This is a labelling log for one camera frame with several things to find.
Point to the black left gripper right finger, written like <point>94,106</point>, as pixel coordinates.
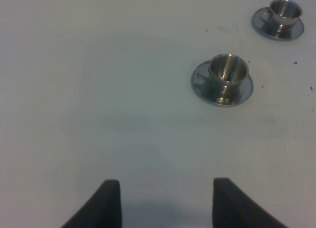
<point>232,208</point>

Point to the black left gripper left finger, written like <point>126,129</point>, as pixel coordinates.
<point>102,210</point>

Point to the near stainless steel teacup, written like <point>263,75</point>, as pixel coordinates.
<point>227,73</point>

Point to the stainless steel teacup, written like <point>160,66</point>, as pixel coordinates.
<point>284,12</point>
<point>227,73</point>

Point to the far stainless steel teacup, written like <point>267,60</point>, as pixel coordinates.
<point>284,12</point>

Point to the near steel saucer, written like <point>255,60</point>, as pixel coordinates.
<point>200,82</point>

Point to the steel saucer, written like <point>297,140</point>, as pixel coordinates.
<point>200,82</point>
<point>261,24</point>

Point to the far steel saucer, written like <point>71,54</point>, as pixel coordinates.
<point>261,24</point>

